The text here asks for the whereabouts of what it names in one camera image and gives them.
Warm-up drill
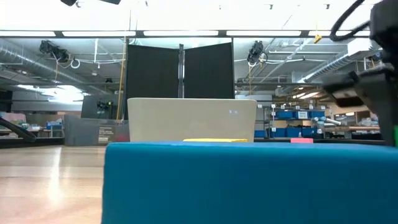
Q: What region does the clear plastic bin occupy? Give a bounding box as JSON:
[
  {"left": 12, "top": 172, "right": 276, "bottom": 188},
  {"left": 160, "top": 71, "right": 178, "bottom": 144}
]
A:
[{"left": 63, "top": 114, "right": 131, "bottom": 147}]

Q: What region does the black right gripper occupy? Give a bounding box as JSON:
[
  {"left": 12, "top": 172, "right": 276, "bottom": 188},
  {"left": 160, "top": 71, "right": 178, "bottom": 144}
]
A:
[{"left": 357, "top": 62, "right": 398, "bottom": 147}]

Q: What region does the black overhead frame beam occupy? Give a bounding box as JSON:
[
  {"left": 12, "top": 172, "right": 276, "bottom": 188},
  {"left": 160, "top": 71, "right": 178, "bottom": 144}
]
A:
[{"left": 0, "top": 29, "right": 374, "bottom": 39}]

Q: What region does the black hanging ceiling device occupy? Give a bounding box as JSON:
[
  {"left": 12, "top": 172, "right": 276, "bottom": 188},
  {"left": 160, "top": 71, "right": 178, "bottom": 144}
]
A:
[
  {"left": 39, "top": 39, "right": 70, "bottom": 63},
  {"left": 247, "top": 40, "right": 265, "bottom": 65}
]

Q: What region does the yellow hanging cable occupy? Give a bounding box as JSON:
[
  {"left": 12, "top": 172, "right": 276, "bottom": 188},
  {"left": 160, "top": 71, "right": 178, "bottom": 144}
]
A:
[{"left": 116, "top": 35, "right": 128, "bottom": 121}]

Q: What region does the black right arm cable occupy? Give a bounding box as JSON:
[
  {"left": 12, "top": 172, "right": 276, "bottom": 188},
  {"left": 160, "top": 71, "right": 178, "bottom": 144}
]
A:
[{"left": 329, "top": 0, "right": 373, "bottom": 42}]

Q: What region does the yellow cube block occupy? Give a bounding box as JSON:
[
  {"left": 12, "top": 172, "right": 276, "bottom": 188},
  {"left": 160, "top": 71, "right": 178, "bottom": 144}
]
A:
[{"left": 182, "top": 138, "right": 249, "bottom": 143}]

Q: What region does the wooden workbench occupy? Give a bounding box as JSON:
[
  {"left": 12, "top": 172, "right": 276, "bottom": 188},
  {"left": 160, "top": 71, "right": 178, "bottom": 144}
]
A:
[{"left": 325, "top": 125, "right": 381, "bottom": 132}]

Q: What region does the pale grey plastic bin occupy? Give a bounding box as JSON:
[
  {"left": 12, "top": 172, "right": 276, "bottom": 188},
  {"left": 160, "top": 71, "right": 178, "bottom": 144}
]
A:
[{"left": 127, "top": 97, "right": 258, "bottom": 143}]

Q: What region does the blue storage crate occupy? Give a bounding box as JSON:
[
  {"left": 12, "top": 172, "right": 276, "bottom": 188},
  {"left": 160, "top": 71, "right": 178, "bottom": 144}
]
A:
[{"left": 45, "top": 121, "right": 63, "bottom": 131}]

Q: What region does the silver ventilation duct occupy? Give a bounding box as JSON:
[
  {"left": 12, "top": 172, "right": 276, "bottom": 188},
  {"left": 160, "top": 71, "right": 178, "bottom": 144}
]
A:
[
  {"left": 297, "top": 37, "right": 382, "bottom": 83},
  {"left": 0, "top": 40, "right": 77, "bottom": 82}
]

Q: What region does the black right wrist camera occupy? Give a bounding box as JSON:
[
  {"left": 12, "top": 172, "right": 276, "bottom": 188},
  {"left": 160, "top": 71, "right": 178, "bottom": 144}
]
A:
[{"left": 322, "top": 70, "right": 366, "bottom": 108}]

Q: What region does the black curved cable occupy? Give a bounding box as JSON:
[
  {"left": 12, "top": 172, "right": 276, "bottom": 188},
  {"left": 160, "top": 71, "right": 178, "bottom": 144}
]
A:
[{"left": 0, "top": 116, "right": 37, "bottom": 143}]

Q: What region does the black cabinet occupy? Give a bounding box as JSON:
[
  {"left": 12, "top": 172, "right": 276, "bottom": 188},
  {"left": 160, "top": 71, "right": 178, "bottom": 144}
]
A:
[{"left": 0, "top": 89, "right": 13, "bottom": 113}]

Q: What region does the shelf with blue bins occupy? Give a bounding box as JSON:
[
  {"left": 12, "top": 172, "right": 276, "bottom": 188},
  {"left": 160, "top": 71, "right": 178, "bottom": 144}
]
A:
[{"left": 253, "top": 104, "right": 327, "bottom": 139}]

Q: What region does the black folding partition screen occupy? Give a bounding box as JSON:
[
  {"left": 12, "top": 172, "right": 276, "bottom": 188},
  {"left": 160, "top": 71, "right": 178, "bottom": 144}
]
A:
[{"left": 124, "top": 42, "right": 236, "bottom": 121}]

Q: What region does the large blue rectangular block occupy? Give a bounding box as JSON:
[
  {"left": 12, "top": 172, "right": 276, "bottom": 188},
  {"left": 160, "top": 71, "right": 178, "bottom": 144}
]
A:
[{"left": 101, "top": 141, "right": 398, "bottom": 224}]

